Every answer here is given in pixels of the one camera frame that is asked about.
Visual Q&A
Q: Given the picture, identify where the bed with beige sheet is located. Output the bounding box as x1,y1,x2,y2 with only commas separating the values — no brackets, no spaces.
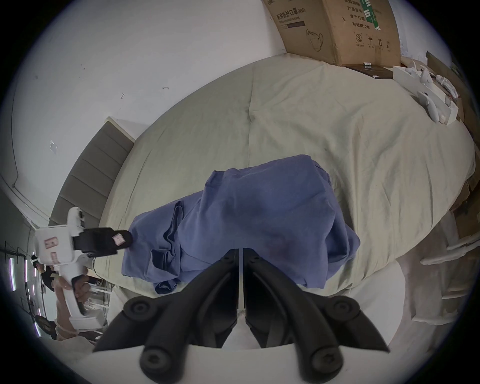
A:
91,52,478,301

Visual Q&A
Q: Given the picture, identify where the brown cardboard carton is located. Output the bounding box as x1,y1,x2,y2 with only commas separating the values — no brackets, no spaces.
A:
261,0,403,67

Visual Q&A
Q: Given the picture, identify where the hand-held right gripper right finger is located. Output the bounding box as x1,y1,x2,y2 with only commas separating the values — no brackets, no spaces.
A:
242,247,391,378

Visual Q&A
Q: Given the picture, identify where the blue shirt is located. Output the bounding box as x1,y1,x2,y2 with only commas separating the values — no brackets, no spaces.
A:
121,154,361,295

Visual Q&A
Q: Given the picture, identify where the grey padded headboard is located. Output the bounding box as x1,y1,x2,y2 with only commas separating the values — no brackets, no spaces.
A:
49,116,136,230

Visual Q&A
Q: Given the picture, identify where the white cloth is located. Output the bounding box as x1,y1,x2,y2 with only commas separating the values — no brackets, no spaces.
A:
395,210,474,327

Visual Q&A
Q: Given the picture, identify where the dark flat box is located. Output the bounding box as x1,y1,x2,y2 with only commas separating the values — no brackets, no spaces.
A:
345,63,395,80

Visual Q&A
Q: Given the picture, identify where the person's left hand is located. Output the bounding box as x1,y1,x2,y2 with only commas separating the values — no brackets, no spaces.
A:
52,274,92,304

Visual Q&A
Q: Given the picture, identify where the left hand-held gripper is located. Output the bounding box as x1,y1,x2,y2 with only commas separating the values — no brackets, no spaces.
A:
34,207,133,331

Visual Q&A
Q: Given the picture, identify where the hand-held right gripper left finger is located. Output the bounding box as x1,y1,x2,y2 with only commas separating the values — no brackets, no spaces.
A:
93,247,241,376

